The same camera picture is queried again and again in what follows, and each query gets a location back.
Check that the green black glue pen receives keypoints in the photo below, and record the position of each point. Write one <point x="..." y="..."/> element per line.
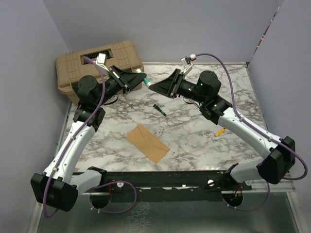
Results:
<point x="159" y="109"/>

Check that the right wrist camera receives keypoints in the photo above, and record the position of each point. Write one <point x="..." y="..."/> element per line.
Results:
<point x="187" y="64"/>

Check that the white green glue stick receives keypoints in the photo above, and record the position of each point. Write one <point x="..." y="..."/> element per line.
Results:
<point x="145" y="80"/>

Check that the tan plastic toolbox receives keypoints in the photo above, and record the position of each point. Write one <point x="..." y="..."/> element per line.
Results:
<point x="71" y="66"/>

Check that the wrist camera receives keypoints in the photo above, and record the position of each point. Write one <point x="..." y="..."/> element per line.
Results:
<point x="187" y="64"/>
<point x="101" y="60"/>

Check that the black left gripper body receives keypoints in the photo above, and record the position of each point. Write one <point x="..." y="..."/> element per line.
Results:
<point x="112" y="79"/>

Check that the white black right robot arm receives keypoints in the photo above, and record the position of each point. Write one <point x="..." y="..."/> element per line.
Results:
<point x="276" y="154"/>

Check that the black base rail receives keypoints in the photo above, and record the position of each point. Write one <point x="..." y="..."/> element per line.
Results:
<point x="167" y="186"/>

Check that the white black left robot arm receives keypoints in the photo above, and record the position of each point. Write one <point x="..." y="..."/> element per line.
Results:
<point x="57" y="186"/>

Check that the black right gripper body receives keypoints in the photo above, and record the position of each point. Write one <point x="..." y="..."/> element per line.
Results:
<point x="178" y="85"/>

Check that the yellow black utility knife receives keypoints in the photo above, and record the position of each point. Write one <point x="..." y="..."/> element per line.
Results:
<point x="220" y="132"/>

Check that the brown paper envelope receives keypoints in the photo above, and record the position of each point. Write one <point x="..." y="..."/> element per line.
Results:
<point x="146" y="142"/>

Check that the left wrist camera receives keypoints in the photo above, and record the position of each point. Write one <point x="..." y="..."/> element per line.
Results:
<point x="101" y="60"/>

